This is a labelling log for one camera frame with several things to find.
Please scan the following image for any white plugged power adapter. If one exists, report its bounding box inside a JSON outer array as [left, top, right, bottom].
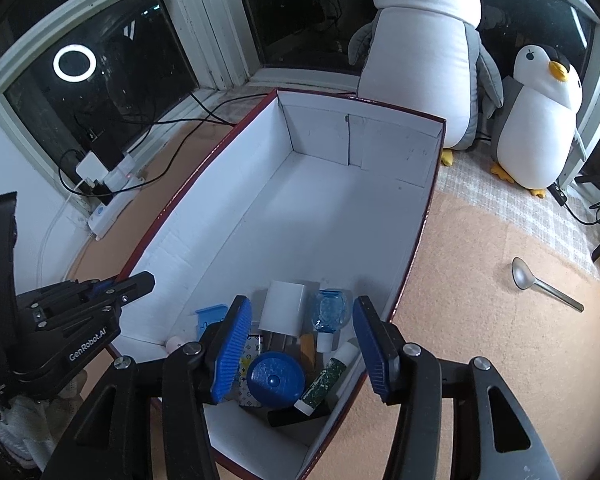
[[76, 157, 112, 181]]

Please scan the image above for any metal spoon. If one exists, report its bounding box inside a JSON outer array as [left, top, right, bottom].
[[511, 256, 585, 313]]

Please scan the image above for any brown mat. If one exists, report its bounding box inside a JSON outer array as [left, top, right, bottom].
[[65, 110, 600, 480]]

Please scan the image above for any small clear bottle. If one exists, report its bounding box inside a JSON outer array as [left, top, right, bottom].
[[310, 288, 353, 353]]

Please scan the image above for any green glue stick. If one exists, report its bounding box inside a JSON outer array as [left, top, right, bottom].
[[294, 342, 360, 416]]

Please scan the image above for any small penguin plush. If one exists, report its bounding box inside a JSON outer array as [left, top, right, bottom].
[[490, 45, 588, 198]]

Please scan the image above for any blue round lid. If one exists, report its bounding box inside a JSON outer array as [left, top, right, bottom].
[[246, 351, 306, 407]]

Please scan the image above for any white power strip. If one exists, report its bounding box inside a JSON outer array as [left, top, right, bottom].
[[87, 170, 146, 242]]

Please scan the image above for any large penguin plush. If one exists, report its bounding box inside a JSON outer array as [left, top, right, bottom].
[[348, 0, 505, 167]]

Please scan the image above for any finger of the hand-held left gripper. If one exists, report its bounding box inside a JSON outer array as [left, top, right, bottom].
[[16, 279, 110, 312], [107, 270, 157, 309]]

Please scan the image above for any white shoe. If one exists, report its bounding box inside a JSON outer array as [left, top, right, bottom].
[[0, 370, 88, 471]]

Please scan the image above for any blue plastic clip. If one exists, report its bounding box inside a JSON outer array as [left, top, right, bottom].
[[195, 305, 231, 338]]

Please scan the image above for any white plug charger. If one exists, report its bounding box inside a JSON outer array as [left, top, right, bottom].
[[257, 280, 307, 338]]

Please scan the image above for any white cardboard box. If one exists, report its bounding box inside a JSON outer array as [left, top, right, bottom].
[[111, 87, 448, 480]]

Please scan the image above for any black plugged power adapter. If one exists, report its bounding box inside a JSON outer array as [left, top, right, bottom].
[[87, 132, 126, 163]]

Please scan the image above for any white window frame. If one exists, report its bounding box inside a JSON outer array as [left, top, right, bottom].
[[0, 0, 600, 186]]

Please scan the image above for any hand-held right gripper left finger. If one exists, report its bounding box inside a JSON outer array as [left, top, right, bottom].
[[40, 295, 253, 480]]

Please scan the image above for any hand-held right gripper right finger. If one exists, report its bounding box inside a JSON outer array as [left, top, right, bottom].
[[352, 295, 563, 480]]

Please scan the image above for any white cable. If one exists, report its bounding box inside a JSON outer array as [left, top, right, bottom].
[[37, 175, 93, 281]]

